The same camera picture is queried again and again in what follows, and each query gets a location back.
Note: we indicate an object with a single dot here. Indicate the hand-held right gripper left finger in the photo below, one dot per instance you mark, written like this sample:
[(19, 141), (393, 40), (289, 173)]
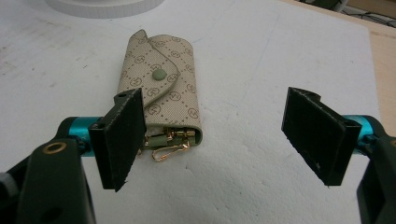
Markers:
[(120, 140)]

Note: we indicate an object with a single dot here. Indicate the white round object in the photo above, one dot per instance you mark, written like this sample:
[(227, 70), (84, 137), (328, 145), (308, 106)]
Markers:
[(102, 6)]

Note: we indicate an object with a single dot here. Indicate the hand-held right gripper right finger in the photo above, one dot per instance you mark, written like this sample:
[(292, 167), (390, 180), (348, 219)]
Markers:
[(317, 137)]

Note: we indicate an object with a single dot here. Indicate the beige patterned key pouch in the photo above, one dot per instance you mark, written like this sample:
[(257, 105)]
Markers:
[(162, 90)]

